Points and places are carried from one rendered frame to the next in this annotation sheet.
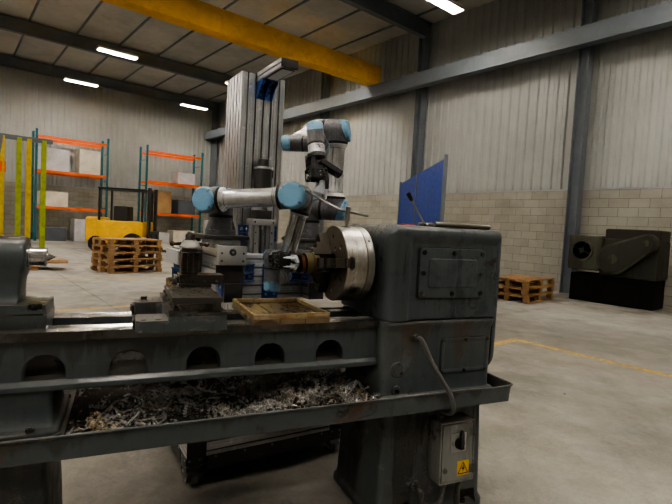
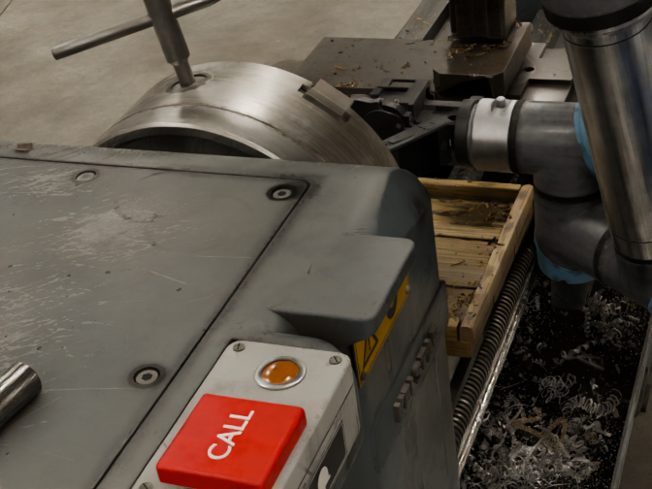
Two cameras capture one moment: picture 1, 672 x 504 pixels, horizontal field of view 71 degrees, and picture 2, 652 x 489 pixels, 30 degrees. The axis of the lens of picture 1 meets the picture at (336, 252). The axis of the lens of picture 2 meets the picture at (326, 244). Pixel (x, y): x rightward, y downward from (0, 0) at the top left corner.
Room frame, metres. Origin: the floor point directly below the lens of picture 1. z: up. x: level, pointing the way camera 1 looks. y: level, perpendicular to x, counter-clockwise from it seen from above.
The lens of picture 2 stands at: (2.78, -0.61, 1.67)
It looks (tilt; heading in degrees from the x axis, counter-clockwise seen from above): 32 degrees down; 139
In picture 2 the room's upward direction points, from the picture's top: 9 degrees counter-clockwise
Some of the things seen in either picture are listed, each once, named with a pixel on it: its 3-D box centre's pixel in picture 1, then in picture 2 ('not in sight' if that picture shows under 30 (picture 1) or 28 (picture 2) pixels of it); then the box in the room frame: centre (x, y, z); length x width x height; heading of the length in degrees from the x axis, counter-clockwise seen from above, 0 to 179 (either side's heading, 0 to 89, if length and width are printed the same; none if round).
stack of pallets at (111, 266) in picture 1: (127, 254); not in sight; (10.48, 4.65, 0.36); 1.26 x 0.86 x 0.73; 141
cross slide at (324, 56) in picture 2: (189, 294); (447, 79); (1.75, 0.54, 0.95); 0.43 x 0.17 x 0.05; 24
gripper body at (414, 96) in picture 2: (281, 260); (421, 126); (1.99, 0.23, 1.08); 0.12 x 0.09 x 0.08; 24
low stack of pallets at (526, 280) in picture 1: (521, 287); not in sight; (9.44, -3.77, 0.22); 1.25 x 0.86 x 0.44; 133
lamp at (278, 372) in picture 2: not in sight; (280, 374); (2.35, -0.29, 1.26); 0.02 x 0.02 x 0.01
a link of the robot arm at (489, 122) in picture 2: not in sight; (494, 132); (2.07, 0.25, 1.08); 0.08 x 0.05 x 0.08; 114
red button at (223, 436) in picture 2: not in sight; (234, 448); (2.38, -0.35, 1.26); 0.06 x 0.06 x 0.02; 24
